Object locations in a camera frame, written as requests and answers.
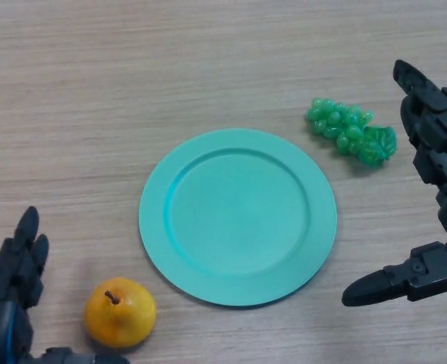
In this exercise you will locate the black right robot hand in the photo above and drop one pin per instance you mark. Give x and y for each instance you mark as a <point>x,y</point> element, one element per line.
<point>439,132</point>

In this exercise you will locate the yellow pear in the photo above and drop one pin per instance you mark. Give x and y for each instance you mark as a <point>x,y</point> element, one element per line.
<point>120,316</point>

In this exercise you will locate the teal green round plate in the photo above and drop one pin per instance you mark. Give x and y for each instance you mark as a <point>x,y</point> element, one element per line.
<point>238,220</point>

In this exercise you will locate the green grape bunch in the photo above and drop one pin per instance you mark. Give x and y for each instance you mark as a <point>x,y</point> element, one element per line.
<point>346,129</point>

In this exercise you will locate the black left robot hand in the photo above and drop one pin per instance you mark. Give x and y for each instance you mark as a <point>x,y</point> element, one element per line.
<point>3,326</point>

